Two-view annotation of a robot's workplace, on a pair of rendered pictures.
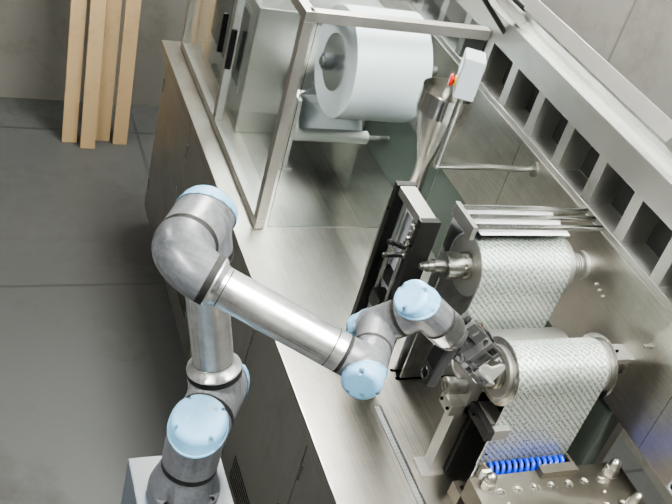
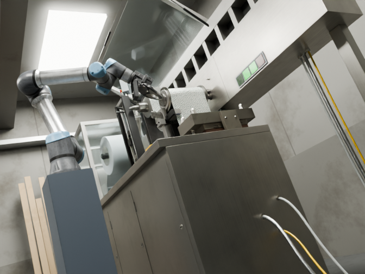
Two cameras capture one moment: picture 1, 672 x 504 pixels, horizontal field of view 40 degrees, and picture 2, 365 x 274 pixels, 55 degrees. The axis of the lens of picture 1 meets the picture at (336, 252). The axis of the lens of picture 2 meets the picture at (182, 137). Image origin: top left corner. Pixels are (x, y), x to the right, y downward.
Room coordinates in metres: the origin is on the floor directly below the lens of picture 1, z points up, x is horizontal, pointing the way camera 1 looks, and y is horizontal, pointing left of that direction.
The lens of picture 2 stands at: (-0.34, -0.31, 0.43)
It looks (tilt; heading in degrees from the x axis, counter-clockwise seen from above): 17 degrees up; 356
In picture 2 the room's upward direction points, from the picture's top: 18 degrees counter-clockwise
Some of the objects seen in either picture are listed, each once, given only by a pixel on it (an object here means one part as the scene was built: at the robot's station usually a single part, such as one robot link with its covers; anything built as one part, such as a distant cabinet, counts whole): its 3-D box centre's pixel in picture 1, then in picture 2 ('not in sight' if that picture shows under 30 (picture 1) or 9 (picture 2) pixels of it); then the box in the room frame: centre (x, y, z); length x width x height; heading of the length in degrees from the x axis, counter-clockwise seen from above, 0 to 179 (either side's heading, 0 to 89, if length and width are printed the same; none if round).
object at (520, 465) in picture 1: (526, 465); not in sight; (1.52, -0.55, 1.03); 0.21 x 0.04 x 0.03; 118
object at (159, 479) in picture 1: (186, 475); (64, 168); (1.27, 0.16, 0.95); 0.15 x 0.15 x 0.10
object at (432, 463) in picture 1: (446, 423); (165, 134); (1.54, -0.35, 1.05); 0.06 x 0.05 x 0.31; 118
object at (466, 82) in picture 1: (466, 73); (123, 87); (2.03, -0.17, 1.66); 0.07 x 0.07 x 0.10; 3
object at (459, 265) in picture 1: (454, 265); (142, 107); (1.74, -0.26, 1.34); 0.06 x 0.06 x 0.06; 28
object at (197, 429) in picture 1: (196, 435); (60, 145); (1.28, 0.16, 1.07); 0.13 x 0.12 x 0.14; 178
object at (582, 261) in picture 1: (569, 264); not in sight; (1.89, -0.54, 1.34); 0.07 x 0.07 x 0.07; 28
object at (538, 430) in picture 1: (535, 432); (194, 114); (1.54, -0.54, 1.11); 0.23 x 0.01 x 0.18; 118
